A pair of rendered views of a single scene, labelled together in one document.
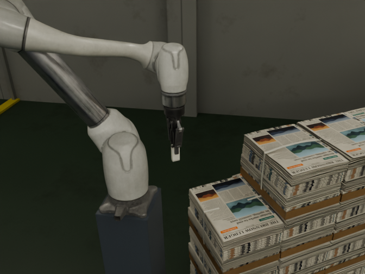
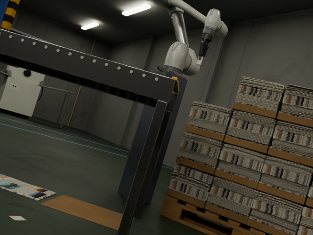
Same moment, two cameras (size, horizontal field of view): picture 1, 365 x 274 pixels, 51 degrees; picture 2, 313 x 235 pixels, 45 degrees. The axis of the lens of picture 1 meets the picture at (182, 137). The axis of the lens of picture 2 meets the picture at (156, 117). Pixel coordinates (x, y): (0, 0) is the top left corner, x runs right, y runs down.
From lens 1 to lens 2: 2.55 m
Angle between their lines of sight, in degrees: 56
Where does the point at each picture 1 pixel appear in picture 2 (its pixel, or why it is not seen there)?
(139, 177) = (175, 55)
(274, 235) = (223, 116)
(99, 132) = not seen: hidden behind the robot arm
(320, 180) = (261, 90)
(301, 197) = (247, 98)
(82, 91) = (183, 34)
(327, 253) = (261, 164)
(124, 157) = (175, 44)
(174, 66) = (210, 14)
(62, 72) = (180, 24)
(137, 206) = (168, 69)
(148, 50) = not seen: hidden behind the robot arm
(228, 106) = not seen: outside the picture
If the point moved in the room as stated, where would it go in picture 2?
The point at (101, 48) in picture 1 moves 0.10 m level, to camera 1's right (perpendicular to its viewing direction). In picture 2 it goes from (192, 10) to (201, 9)
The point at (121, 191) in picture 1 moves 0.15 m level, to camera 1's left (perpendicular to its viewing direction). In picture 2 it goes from (166, 59) to (154, 58)
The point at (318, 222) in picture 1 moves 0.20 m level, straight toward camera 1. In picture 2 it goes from (257, 127) to (231, 118)
